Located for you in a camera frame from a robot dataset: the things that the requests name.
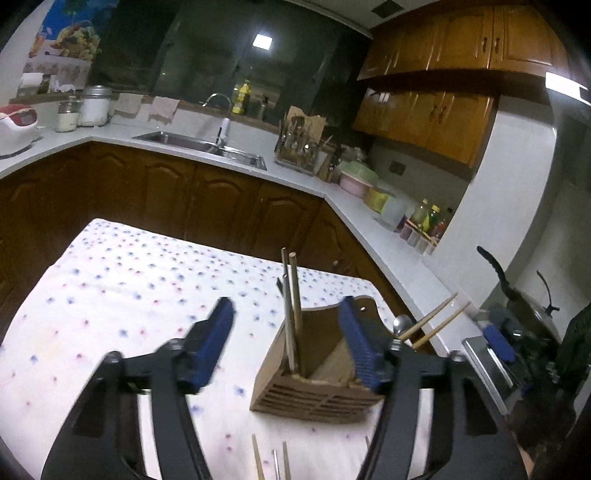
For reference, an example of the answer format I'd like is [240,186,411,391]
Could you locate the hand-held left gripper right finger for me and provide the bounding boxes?
[337,296,527,480]

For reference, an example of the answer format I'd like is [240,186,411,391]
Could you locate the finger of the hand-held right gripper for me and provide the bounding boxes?
[480,320,523,370]

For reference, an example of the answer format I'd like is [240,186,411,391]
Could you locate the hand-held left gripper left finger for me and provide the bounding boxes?
[41,296,237,480]

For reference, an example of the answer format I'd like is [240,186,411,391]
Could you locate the wooden utensil holder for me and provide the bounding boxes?
[249,298,394,424]

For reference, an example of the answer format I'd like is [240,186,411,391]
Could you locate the gas stove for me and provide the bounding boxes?
[462,304,533,417]

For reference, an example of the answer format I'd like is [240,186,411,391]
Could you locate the black wok with lid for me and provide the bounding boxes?
[476,246,567,343]

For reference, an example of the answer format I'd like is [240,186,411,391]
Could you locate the white dotted tablecloth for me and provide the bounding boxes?
[0,218,437,480]

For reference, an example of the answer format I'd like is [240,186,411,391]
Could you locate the row of spice jars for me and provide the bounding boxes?
[399,217,440,256]

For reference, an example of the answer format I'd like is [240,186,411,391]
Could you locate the white plastic container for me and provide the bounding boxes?
[380,196,412,232]

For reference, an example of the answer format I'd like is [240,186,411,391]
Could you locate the seasoning bottles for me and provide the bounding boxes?
[410,199,451,241]

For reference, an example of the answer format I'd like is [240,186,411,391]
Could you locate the yellow green container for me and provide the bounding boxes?
[364,186,393,214]

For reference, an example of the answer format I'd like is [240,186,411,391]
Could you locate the wooden lower cabinets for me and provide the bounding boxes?
[0,140,403,333]

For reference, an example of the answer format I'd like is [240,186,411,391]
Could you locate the wooden cabinets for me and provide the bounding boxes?
[0,140,403,333]
[353,4,570,170]

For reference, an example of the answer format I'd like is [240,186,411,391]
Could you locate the pink and green container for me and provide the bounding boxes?
[340,161,379,198]

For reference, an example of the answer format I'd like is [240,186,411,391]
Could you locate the knife block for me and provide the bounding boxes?
[317,145,345,184]

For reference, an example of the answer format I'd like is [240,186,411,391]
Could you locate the steel sink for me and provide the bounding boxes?
[132,130,268,171]

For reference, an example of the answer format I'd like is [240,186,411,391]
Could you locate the dish rack with cutting board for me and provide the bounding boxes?
[276,104,334,175]

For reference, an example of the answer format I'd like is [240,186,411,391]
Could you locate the beige dishcloth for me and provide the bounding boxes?
[115,92,142,117]
[148,96,180,124]

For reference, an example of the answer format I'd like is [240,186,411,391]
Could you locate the chrome faucet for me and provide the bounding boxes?
[201,92,233,112]

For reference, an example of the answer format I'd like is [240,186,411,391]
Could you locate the yellow bottle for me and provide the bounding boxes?
[232,79,252,115]

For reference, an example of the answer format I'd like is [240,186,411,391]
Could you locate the white canister pot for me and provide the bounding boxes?
[79,85,114,127]

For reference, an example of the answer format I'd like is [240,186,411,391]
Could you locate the glass jar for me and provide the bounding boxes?
[57,95,79,133]

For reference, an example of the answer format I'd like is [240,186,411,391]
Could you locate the wooden upper cabinets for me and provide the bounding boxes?
[353,4,570,170]

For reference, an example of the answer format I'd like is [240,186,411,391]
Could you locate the white and red rice cooker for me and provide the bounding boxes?
[0,104,41,158]

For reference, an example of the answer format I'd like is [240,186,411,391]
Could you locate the dark window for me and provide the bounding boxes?
[91,0,371,136]

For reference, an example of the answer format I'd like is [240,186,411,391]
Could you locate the wall poster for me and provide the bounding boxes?
[27,0,103,62]

